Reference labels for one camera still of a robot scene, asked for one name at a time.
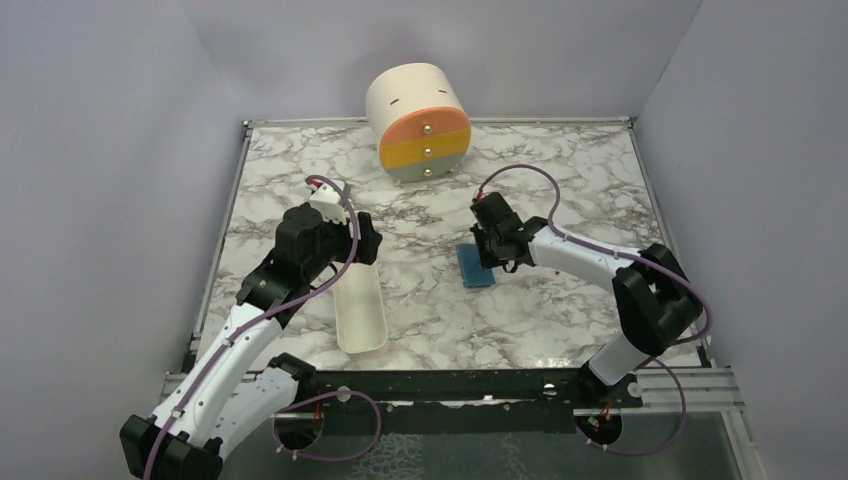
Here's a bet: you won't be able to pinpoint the blue leather card holder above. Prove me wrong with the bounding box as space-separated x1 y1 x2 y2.
456 243 496 289

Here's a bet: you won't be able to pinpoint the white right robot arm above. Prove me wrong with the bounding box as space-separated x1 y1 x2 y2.
470 193 704 407

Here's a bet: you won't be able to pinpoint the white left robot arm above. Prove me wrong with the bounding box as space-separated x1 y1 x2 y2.
119 201 383 479

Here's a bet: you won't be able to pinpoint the long white card tray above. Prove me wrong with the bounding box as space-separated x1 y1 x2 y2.
332 263 388 359

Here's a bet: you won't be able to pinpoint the round three-drawer mini cabinet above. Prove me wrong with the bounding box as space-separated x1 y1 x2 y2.
365 63 472 183

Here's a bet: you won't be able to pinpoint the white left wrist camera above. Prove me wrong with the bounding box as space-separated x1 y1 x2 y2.
308 181 351 225

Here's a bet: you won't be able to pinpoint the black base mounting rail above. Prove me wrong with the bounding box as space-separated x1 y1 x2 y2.
274 368 643 441

